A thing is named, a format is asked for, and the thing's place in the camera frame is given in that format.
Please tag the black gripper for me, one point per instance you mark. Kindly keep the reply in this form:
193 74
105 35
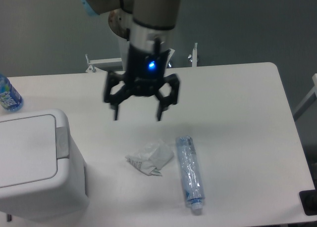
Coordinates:
143 77

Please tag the white plastic trash can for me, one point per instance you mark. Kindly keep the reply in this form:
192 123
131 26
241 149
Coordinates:
42 171

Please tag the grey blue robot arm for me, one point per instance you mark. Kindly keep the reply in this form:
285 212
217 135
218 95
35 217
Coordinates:
147 27

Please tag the crumpled white paper wrapper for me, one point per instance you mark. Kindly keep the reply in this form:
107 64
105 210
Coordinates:
150 159

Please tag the crushed clear plastic bottle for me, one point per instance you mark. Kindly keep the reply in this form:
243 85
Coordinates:
190 174

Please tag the blue labelled water bottle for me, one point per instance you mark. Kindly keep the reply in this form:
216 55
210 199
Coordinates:
10 99

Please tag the black object table corner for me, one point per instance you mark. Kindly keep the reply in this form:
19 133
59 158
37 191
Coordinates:
309 201

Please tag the white clamp post right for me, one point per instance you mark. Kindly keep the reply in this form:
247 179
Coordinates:
193 57

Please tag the white frame right edge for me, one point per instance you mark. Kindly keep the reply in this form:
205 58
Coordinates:
307 101

